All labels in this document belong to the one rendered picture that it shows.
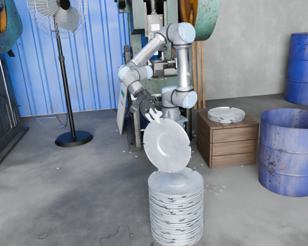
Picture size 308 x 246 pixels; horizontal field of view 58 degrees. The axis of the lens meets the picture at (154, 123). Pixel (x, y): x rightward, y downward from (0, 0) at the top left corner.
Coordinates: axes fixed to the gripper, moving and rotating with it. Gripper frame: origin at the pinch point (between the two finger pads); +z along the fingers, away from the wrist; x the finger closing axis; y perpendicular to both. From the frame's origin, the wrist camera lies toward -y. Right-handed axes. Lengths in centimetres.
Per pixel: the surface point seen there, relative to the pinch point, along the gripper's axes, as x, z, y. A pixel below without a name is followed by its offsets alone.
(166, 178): 16.0, 25.8, -2.2
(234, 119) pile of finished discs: 16, 17, 89
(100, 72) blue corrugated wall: 155, -141, 129
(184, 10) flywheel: 19, -101, 145
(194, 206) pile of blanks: 8.7, 44.8, -3.3
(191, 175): 10.5, 32.0, 8.9
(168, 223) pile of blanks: 22, 45, -12
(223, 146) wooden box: 32, 29, 78
